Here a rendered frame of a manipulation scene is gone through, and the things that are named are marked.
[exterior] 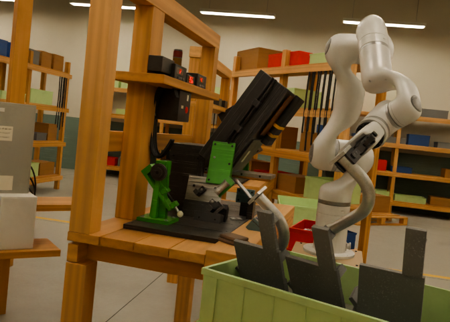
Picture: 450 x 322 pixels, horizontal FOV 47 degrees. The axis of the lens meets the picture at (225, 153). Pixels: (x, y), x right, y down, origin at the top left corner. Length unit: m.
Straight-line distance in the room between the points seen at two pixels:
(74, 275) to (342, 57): 1.28
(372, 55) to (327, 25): 10.13
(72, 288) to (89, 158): 0.51
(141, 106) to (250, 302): 1.25
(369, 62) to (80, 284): 1.33
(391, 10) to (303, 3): 1.88
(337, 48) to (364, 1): 10.06
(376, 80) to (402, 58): 10.17
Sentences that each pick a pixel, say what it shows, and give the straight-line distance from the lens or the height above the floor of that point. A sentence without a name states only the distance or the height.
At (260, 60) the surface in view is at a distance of 6.42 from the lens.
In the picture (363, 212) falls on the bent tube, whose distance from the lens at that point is 1.29.
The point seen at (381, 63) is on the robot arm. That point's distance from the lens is 1.55.
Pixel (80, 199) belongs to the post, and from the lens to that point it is 2.04.
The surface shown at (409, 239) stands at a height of 1.13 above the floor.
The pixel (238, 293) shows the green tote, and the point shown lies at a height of 0.92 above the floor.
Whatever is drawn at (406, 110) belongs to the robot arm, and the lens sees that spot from 1.40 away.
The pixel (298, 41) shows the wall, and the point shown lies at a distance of 11.64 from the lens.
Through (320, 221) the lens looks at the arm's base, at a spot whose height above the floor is 1.04.
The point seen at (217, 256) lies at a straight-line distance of 1.85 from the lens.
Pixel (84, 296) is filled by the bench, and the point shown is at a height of 0.64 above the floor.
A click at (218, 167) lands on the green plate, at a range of 2.47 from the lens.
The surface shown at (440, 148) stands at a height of 1.43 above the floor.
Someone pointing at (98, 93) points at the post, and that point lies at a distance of 2.00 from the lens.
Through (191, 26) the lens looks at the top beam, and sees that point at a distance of 2.87.
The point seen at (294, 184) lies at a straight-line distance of 5.58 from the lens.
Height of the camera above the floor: 1.33
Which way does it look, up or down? 3 degrees down
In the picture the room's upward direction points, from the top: 6 degrees clockwise
